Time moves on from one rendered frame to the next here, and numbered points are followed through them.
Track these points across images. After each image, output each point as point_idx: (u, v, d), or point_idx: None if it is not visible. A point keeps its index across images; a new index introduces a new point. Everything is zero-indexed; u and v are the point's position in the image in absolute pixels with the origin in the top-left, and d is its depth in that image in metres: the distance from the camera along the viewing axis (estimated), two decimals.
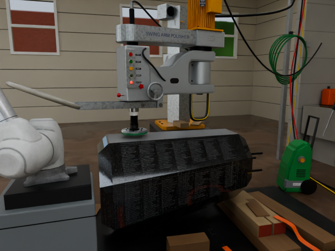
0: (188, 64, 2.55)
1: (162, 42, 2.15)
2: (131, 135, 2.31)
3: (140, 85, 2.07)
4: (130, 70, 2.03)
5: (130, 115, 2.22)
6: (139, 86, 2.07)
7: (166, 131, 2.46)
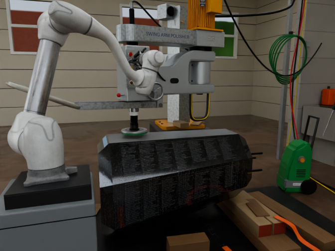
0: (188, 64, 2.55)
1: (162, 42, 2.15)
2: (131, 135, 2.31)
3: None
4: None
5: (130, 115, 2.22)
6: None
7: (166, 131, 2.46)
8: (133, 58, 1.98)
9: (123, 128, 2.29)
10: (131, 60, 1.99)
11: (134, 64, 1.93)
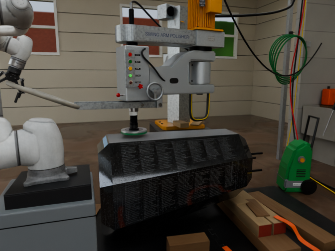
0: (188, 64, 2.55)
1: (162, 42, 2.15)
2: (131, 135, 2.31)
3: (140, 85, 2.08)
4: (129, 70, 2.04)
5: (130, 115, 2.22)
6: (138, 86, 2.07)
7: (166, 131, 2.46)
8: None
9: (145, 128, 2.29)
10: None
11: None
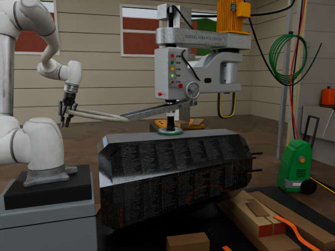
0: None
1: (199, 44, 2.29)
2: (131, 135, 2.31)
3: (180, 84, 2.21)
4: (171, 70, 2.17)
5: (168, 115, 2.35)
6: (179, 85, 2.21)
7: None
8: (60, 120, 1.82)
9: (162, 127, 2.47)
10: (62, 122, 1.83)
11: None
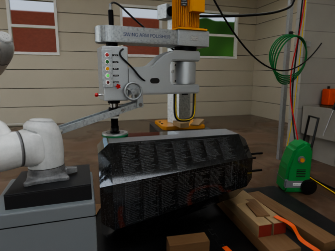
0: None
1: (141, 42, 2.16)
2: (131, 135, 2.31)
3: (117, 85, 2.10)
4: (106, 70, 2.07)
5: (110, 118, 2.26)
6: (116, 86, 2.10)
7: (166, 131, 2.46)
8: None
9: (124, 130, 2.37)
10: None
11: None
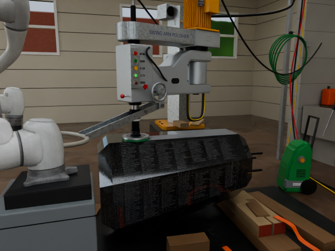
0: None
1: (164, 41, 2.09)
2: None
3: (145, 85, 1.99)
4: (135, 70, 1.94)
5: None
6: (144, 86, 1.99)
7: (166, 131, 2.46)
8: None
9: (123, 136, 2.13)
10: None
11: None
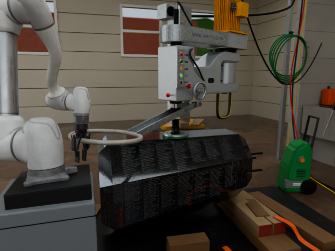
0: None
1: (204, 43, 2.21)
2: None
3: (189, 85, 2.10)
4: (181, 70, 2.05)
5: None
6: (188, 86, 2.10)
7: None
8: (75, 155, 1.61)
9: (165, 131, 2.34)
10: (77, 158, 1.62)
11: (88, 144, 1.67)
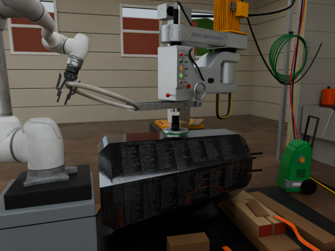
0: None
1: (204, 43, 2.21)
2: (131, 135, 2.31)
3: (189, 85, 2.10)
4: (180, 70, 2.05)
5: (173, 115, 2.22)
6: (188, 86, 2.10)
7: None
8: (57, 94, 1.65)
9: (180, 127, 2.36)
10: (58, 97, 1.65)
11: (74, 90, 1.68)
